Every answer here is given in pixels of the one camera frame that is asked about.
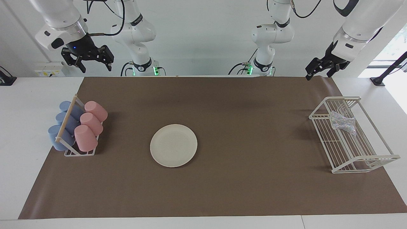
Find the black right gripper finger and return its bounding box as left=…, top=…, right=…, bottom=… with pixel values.
left=97, top=45, right=114, bottom=71
left=61, top=47, right=86, bottom=74

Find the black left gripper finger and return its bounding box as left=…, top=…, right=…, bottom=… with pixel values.
left=305, top=57, right=324, bottom=80
left=326, top=63, right=341, bottom=78

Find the silver glitter sponge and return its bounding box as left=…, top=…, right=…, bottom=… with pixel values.
left=330, top=111, right=357, bottom=136

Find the cream round plate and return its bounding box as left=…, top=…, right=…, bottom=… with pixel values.
left=150, top=124, right=198, bottom=168

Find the blue plastic cup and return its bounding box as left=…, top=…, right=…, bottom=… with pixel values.
left=55, top=112, right=80, bottom=135
left=59, top=101, right=85, bottom=121
left=48, top=125, right=76, bottom=151

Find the pink plastic cup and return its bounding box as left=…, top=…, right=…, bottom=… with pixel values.
left=84, top=101, right=108, bottom=123
left=80, top=112, right=104, bottom=136
left=74, top=125, right=98, bottom=152

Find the white cup holder rack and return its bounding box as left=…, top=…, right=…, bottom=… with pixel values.
left=55, top=94, right=104, bottom=157

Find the bright window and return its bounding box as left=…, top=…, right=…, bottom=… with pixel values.
left=358, top=24, right=407, bottom=78

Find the brown table mat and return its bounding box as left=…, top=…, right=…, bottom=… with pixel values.
left=18, top=76, right=407, bottom=220

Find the black right base cable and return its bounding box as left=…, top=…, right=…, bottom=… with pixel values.
left=120, top=61, right=134, bottom=77

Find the black base cable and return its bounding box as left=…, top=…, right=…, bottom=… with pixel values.
left=228, top=62, right=245, bottom=75
left=120, top=61, right=134, bottom=77

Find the white wall power outlet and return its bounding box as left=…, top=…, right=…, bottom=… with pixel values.
left=34, top=62, right=66, bottom=78

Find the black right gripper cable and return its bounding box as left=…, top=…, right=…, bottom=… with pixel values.
left=87, top=0, right=125, bottom=36

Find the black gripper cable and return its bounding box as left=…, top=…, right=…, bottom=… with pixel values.
left=87, top=0, right=125, bottom=36
left=291, top=0, right=323, bottom=19

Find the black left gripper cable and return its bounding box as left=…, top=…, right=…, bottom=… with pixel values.
left=291, top=0, right=323, bottom=19

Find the black table clamp mount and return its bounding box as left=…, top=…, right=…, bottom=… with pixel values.
left=0, top=66, right=17, bottom=86

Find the black left base cable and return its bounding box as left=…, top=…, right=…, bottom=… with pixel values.
left=228, top=62, right=245, bottom=75

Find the white wire dish rack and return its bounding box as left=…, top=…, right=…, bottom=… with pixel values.
left=309, top=96, right=401, bottom=174

